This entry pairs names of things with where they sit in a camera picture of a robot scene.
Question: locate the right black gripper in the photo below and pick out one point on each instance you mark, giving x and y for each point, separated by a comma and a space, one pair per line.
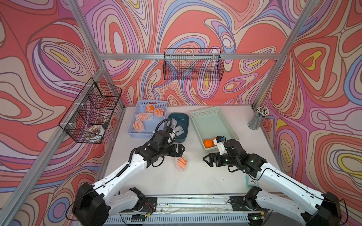
217, 156

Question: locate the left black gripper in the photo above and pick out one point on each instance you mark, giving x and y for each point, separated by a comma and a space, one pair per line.
180, 152

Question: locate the white foam net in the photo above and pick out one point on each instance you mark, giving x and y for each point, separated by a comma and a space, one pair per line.
174, 123
177, 167
178, 130

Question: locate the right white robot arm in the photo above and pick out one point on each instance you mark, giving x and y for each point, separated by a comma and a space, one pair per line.
305, 205

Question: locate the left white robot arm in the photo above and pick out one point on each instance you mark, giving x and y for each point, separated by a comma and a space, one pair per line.
96, 202

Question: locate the lavender perforated plastic basket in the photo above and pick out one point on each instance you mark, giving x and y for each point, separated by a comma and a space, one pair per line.
149, 125

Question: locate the small mint alarm clock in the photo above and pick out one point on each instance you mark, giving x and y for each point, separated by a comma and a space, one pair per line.
251, 182

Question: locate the dark teal plastic tray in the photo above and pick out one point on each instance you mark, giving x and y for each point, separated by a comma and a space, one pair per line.
183, 120

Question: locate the mint green perforated basket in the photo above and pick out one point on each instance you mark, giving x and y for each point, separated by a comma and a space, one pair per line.
209, 123

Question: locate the metal cup of pencils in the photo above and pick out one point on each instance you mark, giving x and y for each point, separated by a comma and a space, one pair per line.
260, 115

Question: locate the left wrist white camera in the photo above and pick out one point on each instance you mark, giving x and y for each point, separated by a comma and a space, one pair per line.
172, 136

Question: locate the wrist white camera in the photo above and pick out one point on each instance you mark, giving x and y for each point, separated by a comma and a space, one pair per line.
172, 136
220, 144

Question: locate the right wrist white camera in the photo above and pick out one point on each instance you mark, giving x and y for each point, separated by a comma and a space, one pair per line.
220, 144

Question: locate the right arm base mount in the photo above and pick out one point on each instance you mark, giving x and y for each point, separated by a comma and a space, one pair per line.
241, 203

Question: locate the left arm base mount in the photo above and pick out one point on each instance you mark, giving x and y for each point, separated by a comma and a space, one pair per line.
147, 205

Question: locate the tape roll in wire basket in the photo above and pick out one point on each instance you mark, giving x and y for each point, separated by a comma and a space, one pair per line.
94, 132

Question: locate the black wire basket left wall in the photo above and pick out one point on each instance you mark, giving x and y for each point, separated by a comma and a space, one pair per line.
94, 105

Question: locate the black wire basket wall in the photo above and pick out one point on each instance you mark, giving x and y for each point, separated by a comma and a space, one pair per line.
94, 105
196, 64

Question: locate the black wire basket back wall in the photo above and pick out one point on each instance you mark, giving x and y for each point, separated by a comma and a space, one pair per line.
196, 64

